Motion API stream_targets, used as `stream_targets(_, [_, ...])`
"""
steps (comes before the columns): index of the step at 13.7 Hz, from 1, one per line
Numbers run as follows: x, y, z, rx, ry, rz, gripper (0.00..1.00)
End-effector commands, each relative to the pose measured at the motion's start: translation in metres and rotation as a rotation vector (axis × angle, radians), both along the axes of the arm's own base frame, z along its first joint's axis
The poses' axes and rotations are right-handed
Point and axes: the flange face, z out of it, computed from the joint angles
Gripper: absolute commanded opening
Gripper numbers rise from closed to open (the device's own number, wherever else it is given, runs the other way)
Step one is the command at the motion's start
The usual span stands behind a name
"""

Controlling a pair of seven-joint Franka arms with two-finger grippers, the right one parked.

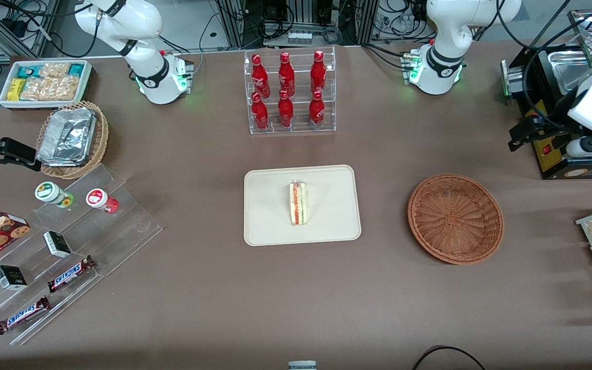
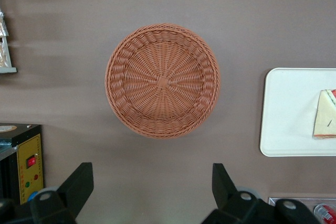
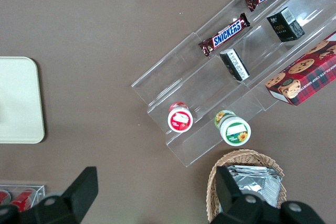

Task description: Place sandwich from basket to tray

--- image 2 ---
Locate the clear acrylic bottle rack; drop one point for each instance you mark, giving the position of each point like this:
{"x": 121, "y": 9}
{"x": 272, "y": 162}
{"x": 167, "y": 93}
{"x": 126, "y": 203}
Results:
{"x": 328, "y": 200}

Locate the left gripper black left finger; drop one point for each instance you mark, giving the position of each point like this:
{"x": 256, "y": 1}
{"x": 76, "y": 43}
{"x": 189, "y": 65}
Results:
{"x": 78, "y": 187}

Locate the black yellow-panel food warmer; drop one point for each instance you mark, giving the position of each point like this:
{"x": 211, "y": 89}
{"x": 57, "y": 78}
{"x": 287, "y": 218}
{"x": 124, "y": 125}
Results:
{"x": 29, "y": 150}

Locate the clear bag of crackers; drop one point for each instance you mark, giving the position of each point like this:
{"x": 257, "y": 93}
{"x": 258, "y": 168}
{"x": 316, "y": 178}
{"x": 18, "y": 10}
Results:
{"x": 2, "y": 24}
{"x": 2, "y": 56}

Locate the red cola bottle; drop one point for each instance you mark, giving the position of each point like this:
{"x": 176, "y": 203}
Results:
{"x": 326, "y": 212}

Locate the cream plastic serving tray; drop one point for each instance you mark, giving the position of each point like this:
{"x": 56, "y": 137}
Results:
{"x": 286, "y": 113}

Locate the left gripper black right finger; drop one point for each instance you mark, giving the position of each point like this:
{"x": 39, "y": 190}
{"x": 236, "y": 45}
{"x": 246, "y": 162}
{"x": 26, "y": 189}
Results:
{"x": 223, "y": 190}

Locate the tray of packed snacks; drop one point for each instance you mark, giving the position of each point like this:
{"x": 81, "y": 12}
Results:
{"x": 10, "y": 69}

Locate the round brown wicker basket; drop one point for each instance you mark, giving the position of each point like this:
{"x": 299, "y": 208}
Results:
{"x": 162, "y": 82}

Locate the triangular sandwich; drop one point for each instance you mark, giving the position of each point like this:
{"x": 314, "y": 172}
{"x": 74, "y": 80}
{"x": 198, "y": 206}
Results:
{"x": 325, "y": 113}

